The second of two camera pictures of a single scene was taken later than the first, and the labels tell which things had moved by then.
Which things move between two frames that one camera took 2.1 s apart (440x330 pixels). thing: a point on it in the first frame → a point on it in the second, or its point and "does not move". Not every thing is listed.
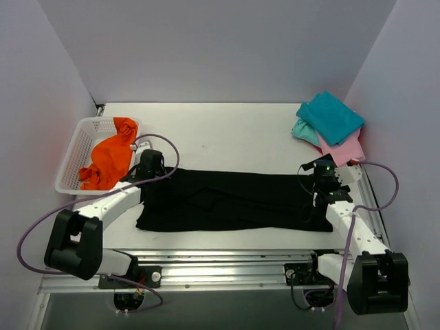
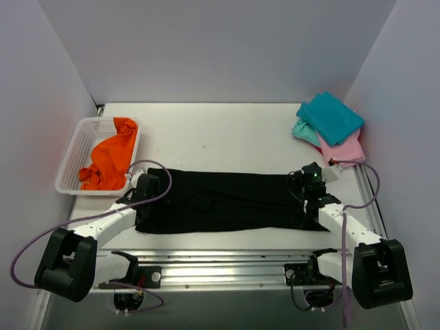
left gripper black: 151,172 → 151,182
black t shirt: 188,199 does not move
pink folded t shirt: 344,152 does not move
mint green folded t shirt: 304,130 does not move
